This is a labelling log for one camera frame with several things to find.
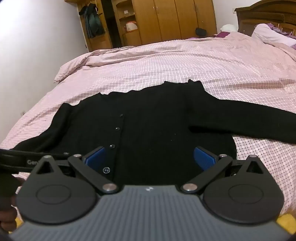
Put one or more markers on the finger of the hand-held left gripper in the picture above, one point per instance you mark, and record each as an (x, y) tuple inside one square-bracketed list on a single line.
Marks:
[(61, 154)]

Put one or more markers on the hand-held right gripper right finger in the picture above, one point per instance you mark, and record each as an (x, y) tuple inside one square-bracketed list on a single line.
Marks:
[(204, 158)]

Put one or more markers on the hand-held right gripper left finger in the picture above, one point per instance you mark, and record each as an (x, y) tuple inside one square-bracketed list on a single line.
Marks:
[(94, 158)]

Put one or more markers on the black knit cardigan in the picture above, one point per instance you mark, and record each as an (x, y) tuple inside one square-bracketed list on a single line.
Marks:
[(150, 120)]

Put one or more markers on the hanging dark clothes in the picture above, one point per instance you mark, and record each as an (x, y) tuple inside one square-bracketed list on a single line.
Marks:
[(92, 20)]

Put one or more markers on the person's left hand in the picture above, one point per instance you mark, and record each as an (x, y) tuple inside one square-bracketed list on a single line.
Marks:
[(7, 217)]

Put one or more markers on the pink checked blanket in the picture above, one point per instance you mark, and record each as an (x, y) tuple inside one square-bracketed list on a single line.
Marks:
[(161, 62)]

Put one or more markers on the small black bag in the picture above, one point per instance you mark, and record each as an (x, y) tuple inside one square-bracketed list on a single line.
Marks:
[(201, 31)]

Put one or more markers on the white plush object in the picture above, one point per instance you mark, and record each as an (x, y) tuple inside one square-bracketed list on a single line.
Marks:
[(228, 27)]

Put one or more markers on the pale pink pillow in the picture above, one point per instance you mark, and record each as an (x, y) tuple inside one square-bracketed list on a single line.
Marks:
[(268, 34)]

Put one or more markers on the wooden wardrobe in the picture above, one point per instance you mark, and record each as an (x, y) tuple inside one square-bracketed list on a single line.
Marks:
[(166, 18)]

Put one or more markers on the purple patterned cloth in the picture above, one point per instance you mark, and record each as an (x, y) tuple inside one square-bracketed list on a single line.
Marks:
[(281, 29)]

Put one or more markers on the dark wooden headboard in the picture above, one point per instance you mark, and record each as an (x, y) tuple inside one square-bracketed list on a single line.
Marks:
[(259, 16)]

